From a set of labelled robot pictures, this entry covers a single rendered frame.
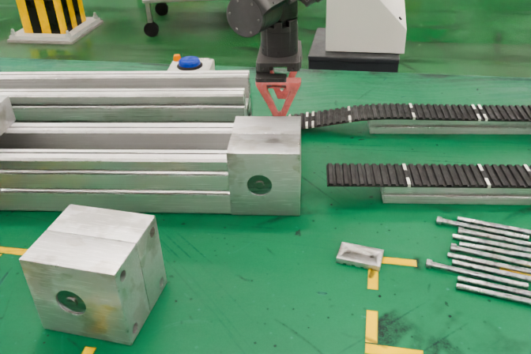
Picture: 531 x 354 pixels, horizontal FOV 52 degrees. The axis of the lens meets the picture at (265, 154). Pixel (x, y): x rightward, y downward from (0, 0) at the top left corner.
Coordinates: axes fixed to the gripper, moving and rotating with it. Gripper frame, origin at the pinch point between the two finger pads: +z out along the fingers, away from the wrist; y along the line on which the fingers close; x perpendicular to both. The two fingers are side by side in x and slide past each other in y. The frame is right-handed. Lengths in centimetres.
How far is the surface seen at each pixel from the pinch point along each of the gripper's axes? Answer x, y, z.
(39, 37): -181, -266, 78
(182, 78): -16.4, -2.2, -3.6
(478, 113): 31.4, 1.1, 1.0
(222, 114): -8.9, 4.9, -0.6
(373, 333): 11.3, 42.6, 4.7
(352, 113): 11.6, -0.1, 1.7
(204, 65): -14.8, -13.0, -1.5
